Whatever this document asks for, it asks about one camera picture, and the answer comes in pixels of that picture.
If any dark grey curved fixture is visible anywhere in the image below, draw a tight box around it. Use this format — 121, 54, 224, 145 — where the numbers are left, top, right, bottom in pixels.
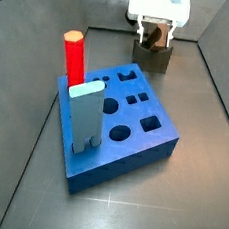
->
132, 39, 173, 74

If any blue shape sorter block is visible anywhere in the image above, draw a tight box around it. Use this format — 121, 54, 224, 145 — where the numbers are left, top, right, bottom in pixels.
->
58, 63, 179, 194

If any red hexagonal peg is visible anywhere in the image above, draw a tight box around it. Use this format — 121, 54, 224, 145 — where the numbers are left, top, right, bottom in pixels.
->
64, 30, 85, 87

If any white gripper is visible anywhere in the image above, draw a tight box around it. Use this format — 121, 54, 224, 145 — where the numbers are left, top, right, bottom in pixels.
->
127, 0, 191, 48

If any light blue flat peg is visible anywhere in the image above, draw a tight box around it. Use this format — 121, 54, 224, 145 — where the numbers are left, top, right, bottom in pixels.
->
69, 80, 105, 153

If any brown arch block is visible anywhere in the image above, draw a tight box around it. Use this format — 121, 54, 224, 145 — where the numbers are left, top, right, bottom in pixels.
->
146, 23, 169, 52

